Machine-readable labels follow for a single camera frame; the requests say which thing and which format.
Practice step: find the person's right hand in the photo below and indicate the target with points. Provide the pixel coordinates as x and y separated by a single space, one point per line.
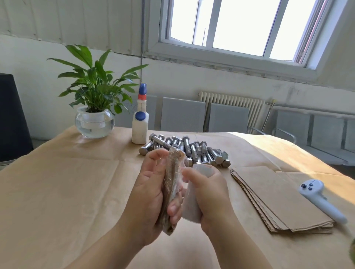
216 202

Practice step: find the person's left hand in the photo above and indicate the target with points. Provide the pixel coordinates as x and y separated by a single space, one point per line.
144 205

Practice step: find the white cling film roll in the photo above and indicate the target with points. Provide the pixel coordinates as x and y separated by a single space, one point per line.
191 208

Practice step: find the pile of steel bolts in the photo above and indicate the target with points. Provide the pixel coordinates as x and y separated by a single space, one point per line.
202 152

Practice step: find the stack of brown paper sheets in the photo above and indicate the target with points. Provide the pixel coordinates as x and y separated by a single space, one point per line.
283 197

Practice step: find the white glue bottle blue cap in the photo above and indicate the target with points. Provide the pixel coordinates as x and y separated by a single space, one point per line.
140 128

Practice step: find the grey chair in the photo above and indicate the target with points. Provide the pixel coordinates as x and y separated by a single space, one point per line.
305 130
154 113
229 118
183 115
341 138

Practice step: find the large brown paper table cover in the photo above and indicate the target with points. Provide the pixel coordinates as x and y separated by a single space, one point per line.
55 188

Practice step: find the round glass vase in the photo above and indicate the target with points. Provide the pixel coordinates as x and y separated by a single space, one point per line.
95 125

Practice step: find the white radiator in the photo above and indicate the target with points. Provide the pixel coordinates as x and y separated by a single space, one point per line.
233 102

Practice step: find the white handheld controller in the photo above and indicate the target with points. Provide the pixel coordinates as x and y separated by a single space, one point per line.
319 197

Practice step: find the green leafy plant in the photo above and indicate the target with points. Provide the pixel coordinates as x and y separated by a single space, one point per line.
94 86

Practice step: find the black trash bin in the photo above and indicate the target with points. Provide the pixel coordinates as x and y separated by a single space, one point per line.
14 119

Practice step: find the white framed window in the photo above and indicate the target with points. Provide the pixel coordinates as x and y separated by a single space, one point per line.
244 27

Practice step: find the white vertical blind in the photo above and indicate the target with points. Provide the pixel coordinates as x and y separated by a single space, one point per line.
72 22

